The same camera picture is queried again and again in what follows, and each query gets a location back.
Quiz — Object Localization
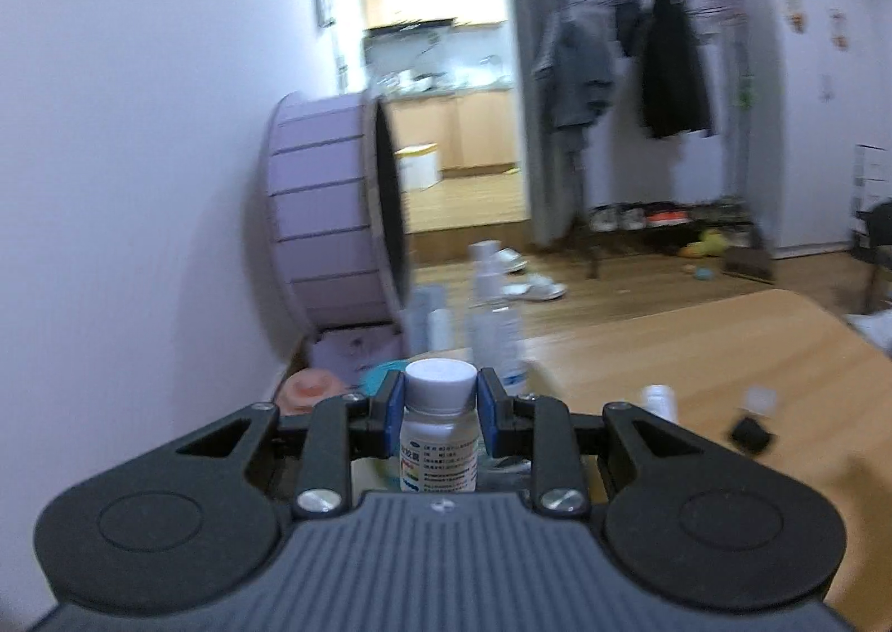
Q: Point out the clear spray bottle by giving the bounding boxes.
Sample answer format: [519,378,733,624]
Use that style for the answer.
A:
[467,240,529,396]

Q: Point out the orange sneakers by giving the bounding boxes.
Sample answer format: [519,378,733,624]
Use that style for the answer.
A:
[644,203,691,230]

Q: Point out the brown flat board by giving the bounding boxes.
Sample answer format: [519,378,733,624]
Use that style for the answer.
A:
[721,247,775,285]

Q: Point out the white-capped bottle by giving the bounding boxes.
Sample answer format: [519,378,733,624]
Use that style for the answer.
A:
[428,308,455,352]

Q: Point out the black chair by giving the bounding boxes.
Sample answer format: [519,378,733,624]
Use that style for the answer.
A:
[854,200,892,314]

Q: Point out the dark blue garment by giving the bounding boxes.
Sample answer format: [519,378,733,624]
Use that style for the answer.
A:
[613,0,643,59]

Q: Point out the grey cushion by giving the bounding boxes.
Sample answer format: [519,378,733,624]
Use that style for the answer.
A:
[846,312,892,356]

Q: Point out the range hood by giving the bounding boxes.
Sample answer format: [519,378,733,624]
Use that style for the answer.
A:
[366,17,458,38]

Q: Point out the small black item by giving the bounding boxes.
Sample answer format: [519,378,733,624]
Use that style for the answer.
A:
[728,385,779,456]

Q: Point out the white shoes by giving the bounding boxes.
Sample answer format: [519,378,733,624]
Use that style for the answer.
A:
[589,203,646,233]

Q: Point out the white bin with yellow lid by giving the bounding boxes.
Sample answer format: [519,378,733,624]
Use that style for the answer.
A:
[395,143,442,191]

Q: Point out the black coat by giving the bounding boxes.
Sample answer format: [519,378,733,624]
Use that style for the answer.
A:
[639,0,714,140]

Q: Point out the white pill bottle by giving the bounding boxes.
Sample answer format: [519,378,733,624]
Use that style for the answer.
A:
[399,359,482,495]

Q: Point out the grey jacket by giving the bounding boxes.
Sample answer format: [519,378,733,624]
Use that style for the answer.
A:
[533,15,618,133]

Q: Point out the blue-capped bottle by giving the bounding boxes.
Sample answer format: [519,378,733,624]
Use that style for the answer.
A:
[411,285,447,354]

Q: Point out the dark shoes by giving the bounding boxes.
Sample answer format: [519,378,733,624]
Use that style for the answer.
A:
[690,200,751,226]

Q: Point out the wooden desk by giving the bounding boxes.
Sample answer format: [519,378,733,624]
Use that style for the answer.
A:
[519,287,892,605]

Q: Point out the grey trousers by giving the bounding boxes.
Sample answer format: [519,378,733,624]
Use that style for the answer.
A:
[547,127,590,247]

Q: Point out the yellow plush toy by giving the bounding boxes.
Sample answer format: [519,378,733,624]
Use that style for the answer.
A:
[679,229,730,260]

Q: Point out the pink round item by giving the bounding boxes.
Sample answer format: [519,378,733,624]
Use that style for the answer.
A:
[282,368,350,416]

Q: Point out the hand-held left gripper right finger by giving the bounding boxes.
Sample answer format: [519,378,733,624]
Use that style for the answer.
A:
[476,367,705,522]

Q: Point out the small white bottle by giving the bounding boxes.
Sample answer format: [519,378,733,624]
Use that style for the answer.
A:
[642,385,676,425]

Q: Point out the purple cat exercise wheel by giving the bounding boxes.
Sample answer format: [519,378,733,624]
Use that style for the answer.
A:
[259,92,414,389]

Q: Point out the wooden kitchen base cabinets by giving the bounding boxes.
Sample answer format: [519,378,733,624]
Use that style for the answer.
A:
[383,90,521,176]

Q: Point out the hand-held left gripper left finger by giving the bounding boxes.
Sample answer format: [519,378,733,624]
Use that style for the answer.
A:
[176,373,405,522]

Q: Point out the white cardboard boxes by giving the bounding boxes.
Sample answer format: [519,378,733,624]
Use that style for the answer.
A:
[851,144,892,251]

